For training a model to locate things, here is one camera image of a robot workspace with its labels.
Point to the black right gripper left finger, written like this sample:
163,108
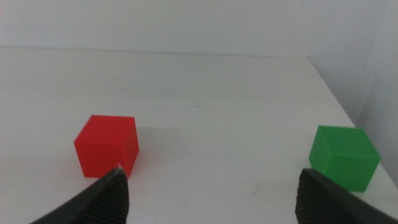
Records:
105,202

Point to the green cube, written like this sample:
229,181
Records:
345,155

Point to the red cube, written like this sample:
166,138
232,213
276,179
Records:
105,143

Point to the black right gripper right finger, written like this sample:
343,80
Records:
320,202

